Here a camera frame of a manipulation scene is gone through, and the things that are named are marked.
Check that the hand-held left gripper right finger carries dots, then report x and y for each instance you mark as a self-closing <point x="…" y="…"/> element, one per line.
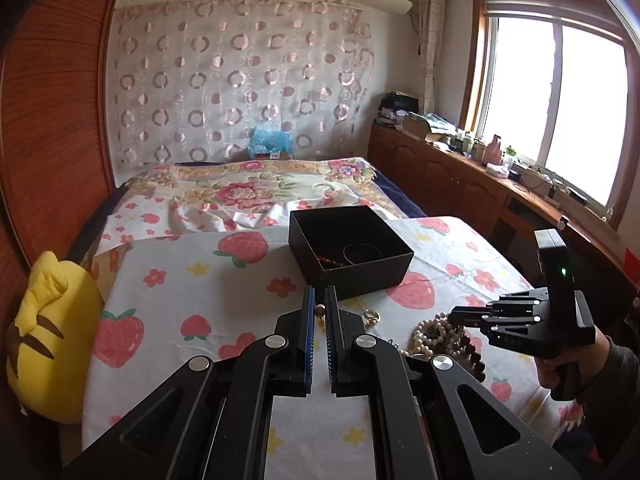
<point x="331" y="355"/>

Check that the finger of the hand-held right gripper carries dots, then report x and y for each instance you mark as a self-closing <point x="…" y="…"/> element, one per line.
<point x="470" y="317"/>
<point x="525" y="299"/>

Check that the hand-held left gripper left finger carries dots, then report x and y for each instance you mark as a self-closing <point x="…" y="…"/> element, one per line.
<point x="310" y="345"/>

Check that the small gold trinket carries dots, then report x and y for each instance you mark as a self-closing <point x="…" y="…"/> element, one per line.
<point x="320" y="312"/>

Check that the black jewelry box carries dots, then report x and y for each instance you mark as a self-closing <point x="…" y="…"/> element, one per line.
<point x="370" y="275"/>

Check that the person's right forearm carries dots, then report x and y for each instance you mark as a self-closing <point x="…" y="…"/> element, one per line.
<point x="615" y="390"/>

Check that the person's right hand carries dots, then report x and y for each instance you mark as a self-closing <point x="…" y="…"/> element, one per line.
<point x="550" y="375"/>

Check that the small white round device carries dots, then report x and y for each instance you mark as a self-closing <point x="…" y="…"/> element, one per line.
<point x="564" y="222"/>

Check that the red paper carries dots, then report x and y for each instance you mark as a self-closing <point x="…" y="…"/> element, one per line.
<point x="633" y="261"/>

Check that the small black device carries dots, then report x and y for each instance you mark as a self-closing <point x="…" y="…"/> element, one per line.
<point x="577" y="196"/>

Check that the thin dark bangle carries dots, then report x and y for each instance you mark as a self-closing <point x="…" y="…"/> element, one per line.
<point x="361" y="246"/>

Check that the strawberry print sheet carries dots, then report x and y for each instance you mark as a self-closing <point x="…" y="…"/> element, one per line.
<point x="200" y="300"/>

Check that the white power strip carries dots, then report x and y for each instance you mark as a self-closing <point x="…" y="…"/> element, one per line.
<point x="537" y="180"/>

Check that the white tissue pack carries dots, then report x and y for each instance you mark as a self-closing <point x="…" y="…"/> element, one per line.
<point x="498" y="169"/>

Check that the long wooden cabinet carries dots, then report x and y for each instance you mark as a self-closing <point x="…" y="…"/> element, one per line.
<point x="450" y="180"/>

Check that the navy blue bedspread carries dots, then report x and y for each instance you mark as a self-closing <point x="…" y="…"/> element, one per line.
<point x="400" y="195"/>

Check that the green cap bottle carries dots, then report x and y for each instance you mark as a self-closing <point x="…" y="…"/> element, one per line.
<point x="510" y="156"/>

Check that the pink bottle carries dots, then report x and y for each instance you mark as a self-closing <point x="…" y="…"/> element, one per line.
<point x="496" y="150"/>

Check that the floral blanket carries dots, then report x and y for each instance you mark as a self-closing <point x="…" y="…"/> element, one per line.
<point x="240" y="185"/>

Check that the open cardboard box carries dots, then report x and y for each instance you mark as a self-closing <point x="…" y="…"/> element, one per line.
<point x="420" y="127"/>

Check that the crumpled white print sheet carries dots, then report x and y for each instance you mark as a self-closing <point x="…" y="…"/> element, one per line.
<point x="150" y="217"/>

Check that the blue plastic bag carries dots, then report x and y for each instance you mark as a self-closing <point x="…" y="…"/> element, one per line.
<point x="270" y="139"/>

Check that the pile of dark clothes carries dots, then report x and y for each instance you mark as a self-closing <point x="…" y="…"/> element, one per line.
<point x="397" y="107"/>

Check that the yellow plush pillow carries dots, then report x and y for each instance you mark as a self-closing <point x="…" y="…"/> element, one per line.
<point x="55" y="340"/>

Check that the beige window curtain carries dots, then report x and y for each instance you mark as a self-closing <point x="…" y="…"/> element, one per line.
<point x="431" y="45"/>

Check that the circle pattern sheer curtain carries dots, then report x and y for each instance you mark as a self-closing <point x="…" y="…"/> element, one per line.
<point x="225" y="80"/>

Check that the wooden slatted wardrobe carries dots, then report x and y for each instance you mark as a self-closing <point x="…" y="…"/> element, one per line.
<point x="50" y="110"/>

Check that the wooden frame window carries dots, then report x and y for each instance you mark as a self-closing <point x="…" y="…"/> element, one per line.
<point x="550" y="100"/>

